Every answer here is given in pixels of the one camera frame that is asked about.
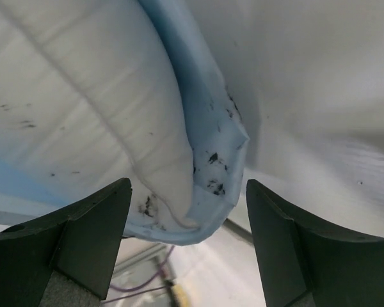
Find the light blue pillowcase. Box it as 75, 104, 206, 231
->
0, 0, 384, 247

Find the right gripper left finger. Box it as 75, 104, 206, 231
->
0, 178, 132, 306

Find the white pillow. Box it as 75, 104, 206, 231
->
0, 1, 197, 230

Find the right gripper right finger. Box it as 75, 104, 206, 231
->
246, 179, 384, 306

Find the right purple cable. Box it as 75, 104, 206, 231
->
102, 244, 177, 304

